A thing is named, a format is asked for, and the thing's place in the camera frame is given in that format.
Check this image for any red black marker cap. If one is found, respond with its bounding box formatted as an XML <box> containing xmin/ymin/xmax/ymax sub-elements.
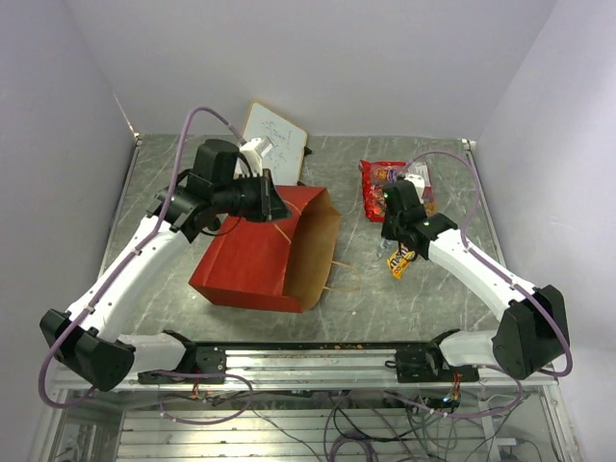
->
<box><xmin>201</xmin><ymin>217</ymin><xmax>221</xmax><ymax>237</ymax></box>

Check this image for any yellow M&M packet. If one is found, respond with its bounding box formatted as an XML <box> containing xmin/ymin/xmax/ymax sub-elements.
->
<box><xmin>386</xmin><ymin>244</ymin><xmax>418</xmax><ymax>279</ymax></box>

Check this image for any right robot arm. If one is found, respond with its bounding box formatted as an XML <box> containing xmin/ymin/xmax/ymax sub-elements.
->
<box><xmin>381</xmin><ymin>179</ymin><xmax>573</xmax><ymax>381</ymax></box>

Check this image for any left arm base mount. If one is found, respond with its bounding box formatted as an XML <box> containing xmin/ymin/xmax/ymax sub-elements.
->
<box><xmin>138</xmin><ymin>346</ymin><xmax>226</xmax><ymax>385</ymax></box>

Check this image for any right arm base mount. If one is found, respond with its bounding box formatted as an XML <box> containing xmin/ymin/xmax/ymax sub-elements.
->
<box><xmin>385</xmin><ymin>346</ymin><xmax>480</xmax><ymax>383</ymax></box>

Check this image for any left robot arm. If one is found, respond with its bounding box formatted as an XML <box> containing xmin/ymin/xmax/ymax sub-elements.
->
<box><xmin>39</xmin><ymin>138</ymin><xmax>291</xmax><ymax>392</ymax></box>

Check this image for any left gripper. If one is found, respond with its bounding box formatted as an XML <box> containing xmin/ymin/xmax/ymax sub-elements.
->
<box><xmin>214</xmin><ymin>168</ymin><xmax>295</xmax><ymax>223</ymax></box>

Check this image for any small whiteboard yellow frame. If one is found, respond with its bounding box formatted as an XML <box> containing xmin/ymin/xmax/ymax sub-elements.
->
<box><xmin>243</xmin><ymin>101</ymin><xmax>308</xmax><ymax>186</ymax></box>

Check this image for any red paper bag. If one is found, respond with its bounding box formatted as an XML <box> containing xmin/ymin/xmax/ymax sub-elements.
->
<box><xmin>189</xmin><ymin>186</ymin><xmax>342</xmax><ymax>314</ymax></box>

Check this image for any aluminium rail frame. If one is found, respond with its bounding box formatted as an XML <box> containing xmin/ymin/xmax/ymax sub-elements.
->
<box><xmin>28</xmin><ymin>134</ymin><xmax>583</xmax><ymax>462</ymax></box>

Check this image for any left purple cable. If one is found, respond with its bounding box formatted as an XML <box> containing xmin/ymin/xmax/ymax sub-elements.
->
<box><xmin>38</xmin><ymin>106</ymin><xmax>246</xmax><ymax>410</ymax></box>

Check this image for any red cookie snack bag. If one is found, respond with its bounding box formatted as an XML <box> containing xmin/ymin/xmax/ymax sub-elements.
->
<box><xmin>358</xmin><ymin>159</ymin><xmax>438</xmax><ymax>223</ymax></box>

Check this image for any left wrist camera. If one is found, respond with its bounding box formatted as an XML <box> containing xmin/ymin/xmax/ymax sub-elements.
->
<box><xmin>235</xmin><ymin>138</ymin><xmax>274</xmax><ymax>176</ymax></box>

